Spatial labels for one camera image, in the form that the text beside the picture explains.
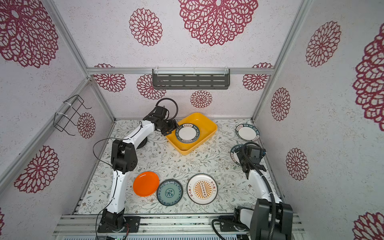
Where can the black wire rack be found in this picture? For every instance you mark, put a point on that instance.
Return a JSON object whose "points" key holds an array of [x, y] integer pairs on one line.
{"points": [[65, 117]]}

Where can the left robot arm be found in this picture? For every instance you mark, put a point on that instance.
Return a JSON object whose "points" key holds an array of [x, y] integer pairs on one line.
{"points": [[124, 157]]}

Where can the small black plate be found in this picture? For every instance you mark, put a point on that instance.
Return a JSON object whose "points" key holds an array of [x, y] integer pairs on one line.
{"points": [[143, 143]]}

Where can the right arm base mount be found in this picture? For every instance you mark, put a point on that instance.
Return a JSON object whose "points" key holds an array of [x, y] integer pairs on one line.
{"points": [[231, 225]]}

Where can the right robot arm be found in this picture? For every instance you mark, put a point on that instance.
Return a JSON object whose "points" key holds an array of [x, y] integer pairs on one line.
{"points": [[271, 219]]}

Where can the yellow plastic bin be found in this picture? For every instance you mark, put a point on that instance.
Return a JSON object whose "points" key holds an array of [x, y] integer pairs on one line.
{"points": [[207, 129]]}

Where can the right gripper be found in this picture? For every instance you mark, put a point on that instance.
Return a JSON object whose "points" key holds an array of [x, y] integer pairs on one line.
{"points": [[240, 154]]}

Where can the sunburst plate lower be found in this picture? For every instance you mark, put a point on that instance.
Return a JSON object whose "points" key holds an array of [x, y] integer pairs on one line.
{"points": [[202, 189]]}

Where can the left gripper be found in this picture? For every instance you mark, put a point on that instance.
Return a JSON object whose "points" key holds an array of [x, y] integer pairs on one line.
{"points": [[174, 125]]}

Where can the orange plate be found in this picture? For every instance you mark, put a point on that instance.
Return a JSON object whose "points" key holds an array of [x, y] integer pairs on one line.
{"points": [[145, 184]]}

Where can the grey wall shelf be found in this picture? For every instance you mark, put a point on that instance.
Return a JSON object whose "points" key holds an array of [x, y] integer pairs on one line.
{"points": [[191, 80]]}

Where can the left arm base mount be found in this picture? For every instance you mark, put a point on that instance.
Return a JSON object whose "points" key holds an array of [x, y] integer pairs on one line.
{"points": [[117, 223]]}

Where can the teal patterned plate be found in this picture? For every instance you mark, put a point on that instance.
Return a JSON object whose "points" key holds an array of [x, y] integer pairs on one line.
{"points": [[169, 192]]}

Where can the aluminium front rail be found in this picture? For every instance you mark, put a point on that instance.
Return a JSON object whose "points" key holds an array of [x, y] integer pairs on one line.
{"points": [[149, 225]]}

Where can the green rim plate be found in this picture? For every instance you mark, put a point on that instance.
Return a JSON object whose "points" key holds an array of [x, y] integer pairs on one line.
{"points": [[188, 133], [247, 132], [234, 153]]}

